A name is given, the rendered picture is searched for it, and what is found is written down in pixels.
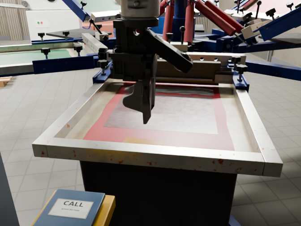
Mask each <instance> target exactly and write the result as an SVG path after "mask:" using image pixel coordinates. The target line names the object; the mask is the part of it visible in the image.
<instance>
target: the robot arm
mask: <svg viewBox="0 0 301 226"><path fill-rule="evenodd" d="M120 6H121V16H123V17H124V19H116V20H113V28H115V29H116V46H114V47H113V51H112V64H113V79H122V80H123V81H133V79H137V80H138V81H137V82H136V83H135V84H134V85H133V86H131V87H130V88H129V91H130V93H131V94H130V95H128V96H125V97H124V98H123V101H122V102H123V105H124V106H125V107H127V108H129V109H133V110H136V111H139V112H141V113H142V115H143V124H147V123H148V121H149V119H150V117H151V110H152V109H153V107H154V106H155V87H156V71H157V55H159V56H160V57H161V58H163V59H164V60H166V61H167V62H169V63H170V64H171V65H173V66H174V67H175V68H176V69H177V70H178V71H181V72H183V73H184V74H187V73H188V72H189V71H190V70H191V68H192V67H193V60H192V59H191V58H190V56H189V55H188V54H186V53H183V52H181V51H180V50H178V49H177V48H175V47H174V46H172V45H171V44H170V43H168V42H167V41H166V40H164V39H163V38H161V37H160V36H158V35H157V34H156V33H154V32H153V31H151V30H148V27H157V26H159V19H158V18H157V17H159V16H160V0H120ZM136 29H138V30H139V31H140V33H137V32H136ZM115 47H116V49H115ZM117 52H118V53H117Z"/></svg>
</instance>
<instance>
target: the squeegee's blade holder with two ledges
mask: <svg viewBox="0 0 301 226"><path fill-rule="evenodd" d="M156 79H167V80H187V81H208V82H212V78H190V77H169V76H156Z"/></svg>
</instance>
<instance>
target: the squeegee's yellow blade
mask: <svg viewBox="0 0 301 226"><path fill-rule="evenodd" d="M156 81H174V82H194V83H214V81H212V82H208V81H187V80H167V79H156Z"/></svg>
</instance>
